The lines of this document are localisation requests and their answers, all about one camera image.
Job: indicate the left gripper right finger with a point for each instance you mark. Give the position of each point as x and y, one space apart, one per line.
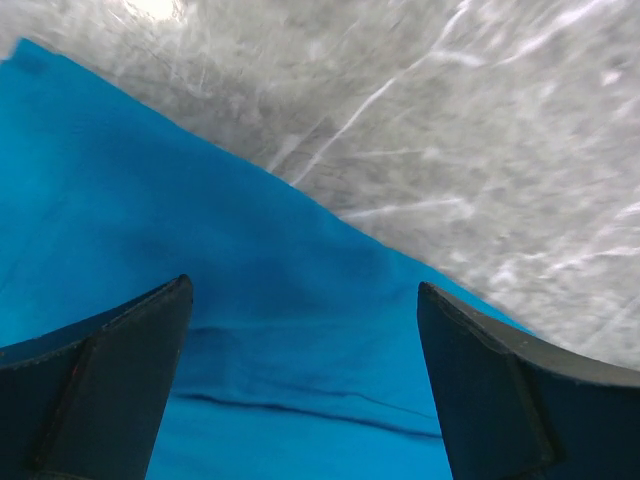
513 406

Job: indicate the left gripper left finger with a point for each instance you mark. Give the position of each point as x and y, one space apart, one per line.
86 401

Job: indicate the bright blue t shirt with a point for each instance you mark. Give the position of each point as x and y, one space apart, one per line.
303 358

